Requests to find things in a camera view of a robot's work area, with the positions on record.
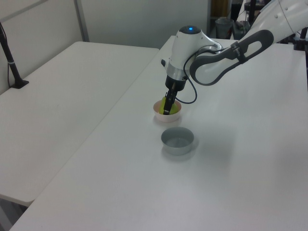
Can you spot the white side table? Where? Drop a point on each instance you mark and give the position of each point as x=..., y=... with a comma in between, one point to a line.
x=60, y=108

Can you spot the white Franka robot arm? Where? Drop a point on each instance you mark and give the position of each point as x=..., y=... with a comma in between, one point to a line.
x=185, y=48

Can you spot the black upright pole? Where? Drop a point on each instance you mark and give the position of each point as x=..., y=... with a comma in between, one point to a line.
x=251, y=12

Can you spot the black pole stand with clamp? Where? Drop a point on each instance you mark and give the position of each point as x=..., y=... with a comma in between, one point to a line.
x=13, y=69

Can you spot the grey waste bin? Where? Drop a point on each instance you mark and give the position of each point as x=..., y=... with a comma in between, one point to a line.
x=223, y=29

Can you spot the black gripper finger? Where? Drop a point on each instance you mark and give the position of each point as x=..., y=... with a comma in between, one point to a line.
x=169, y=103

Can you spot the grey bowl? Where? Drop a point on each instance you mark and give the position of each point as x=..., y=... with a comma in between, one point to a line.
x=178, y=149

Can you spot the pink bowl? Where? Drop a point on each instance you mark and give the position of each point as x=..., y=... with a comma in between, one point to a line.
x=168, y=118

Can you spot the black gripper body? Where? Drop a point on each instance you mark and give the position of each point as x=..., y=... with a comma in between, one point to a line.
x=175, y=84

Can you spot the green pear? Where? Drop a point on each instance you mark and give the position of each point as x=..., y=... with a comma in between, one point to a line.
x=175, y=108

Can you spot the grey partition post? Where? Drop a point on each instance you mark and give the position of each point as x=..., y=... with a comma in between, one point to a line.
x=81, y=21

